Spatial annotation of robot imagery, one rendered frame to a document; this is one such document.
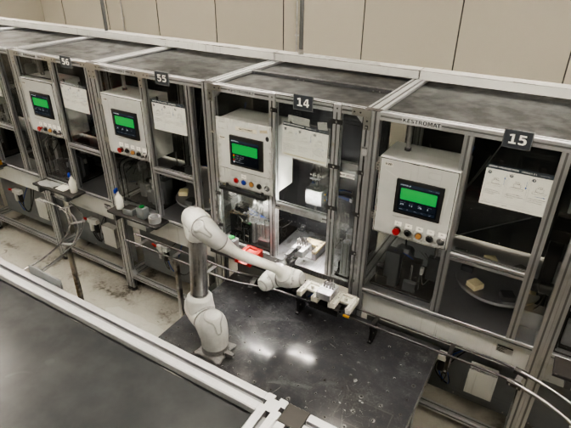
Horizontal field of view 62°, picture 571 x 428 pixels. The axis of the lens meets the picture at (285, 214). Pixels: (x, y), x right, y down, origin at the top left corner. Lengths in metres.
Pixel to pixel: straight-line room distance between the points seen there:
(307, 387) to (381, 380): 0.42
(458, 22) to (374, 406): 4.48
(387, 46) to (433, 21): 0.60
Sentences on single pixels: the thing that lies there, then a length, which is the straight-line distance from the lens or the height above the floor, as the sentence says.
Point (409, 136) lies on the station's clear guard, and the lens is 2.54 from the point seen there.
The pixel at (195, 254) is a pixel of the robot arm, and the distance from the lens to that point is 2.70.
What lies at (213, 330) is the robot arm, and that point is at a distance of 2.76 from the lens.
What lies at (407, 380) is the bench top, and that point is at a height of 0.68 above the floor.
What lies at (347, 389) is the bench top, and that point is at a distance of 2.76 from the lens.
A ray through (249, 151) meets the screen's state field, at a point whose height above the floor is 1.66.
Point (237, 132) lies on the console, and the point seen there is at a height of 1.76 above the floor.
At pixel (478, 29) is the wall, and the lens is 6.02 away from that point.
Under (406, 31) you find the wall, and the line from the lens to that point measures 6.22.
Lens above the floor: 2.75
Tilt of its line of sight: 29 degrees down
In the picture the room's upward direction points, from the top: straight up
